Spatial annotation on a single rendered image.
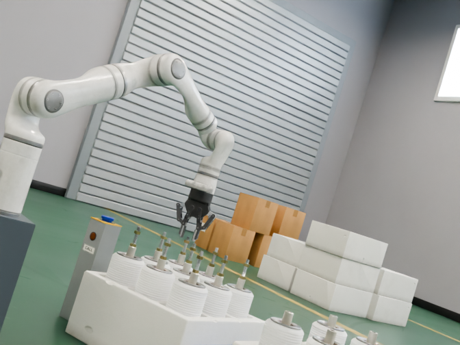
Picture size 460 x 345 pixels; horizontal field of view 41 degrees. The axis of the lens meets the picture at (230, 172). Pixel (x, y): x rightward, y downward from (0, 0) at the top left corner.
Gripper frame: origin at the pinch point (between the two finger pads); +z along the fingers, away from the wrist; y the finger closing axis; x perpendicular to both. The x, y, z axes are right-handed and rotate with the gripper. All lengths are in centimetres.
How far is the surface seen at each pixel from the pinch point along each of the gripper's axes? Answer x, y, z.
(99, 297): 29.1, 11.3, 22.1
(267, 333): 46, -36, 13
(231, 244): -335, 42, 20
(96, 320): 29.7, 9.8, 28.1
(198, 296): 34.3, -15.7, 12.0
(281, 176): -598, 51, -67
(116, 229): 11.0, 19.5, 5.1
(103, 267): 11.0, 19.6, 17.1
